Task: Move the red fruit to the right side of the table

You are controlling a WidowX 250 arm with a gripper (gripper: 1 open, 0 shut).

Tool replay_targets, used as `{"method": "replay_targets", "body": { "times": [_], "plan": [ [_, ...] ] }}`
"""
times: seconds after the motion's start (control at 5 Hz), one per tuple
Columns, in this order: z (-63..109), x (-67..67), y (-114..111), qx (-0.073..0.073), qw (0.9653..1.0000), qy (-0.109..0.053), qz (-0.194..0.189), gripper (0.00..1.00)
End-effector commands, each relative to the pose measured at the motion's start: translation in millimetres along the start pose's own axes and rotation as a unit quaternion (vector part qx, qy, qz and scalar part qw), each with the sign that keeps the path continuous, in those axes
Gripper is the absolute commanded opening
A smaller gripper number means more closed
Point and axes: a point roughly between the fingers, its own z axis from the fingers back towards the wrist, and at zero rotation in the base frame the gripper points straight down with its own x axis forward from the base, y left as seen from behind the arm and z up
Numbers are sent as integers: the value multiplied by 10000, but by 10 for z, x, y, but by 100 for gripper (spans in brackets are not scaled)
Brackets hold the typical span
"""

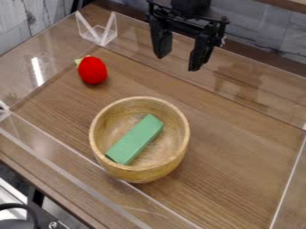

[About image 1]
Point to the clear acrylic corner bracket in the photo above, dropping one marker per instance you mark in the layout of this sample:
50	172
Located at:
97	34

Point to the red plush strawberry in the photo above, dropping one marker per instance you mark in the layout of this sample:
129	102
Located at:
91	69

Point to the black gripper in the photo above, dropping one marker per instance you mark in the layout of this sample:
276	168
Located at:
189	18

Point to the black table frame bracket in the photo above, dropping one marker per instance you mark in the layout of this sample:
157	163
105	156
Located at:
52	216

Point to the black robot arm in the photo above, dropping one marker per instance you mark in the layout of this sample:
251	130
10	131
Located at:
185	17

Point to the clear acrylic tray wall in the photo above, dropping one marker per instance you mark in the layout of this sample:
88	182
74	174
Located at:
105	202

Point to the wooden bowl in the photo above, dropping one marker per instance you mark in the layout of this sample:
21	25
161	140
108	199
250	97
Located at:
163	154

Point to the green rectangular block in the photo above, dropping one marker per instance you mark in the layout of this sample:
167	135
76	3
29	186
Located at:
135	140

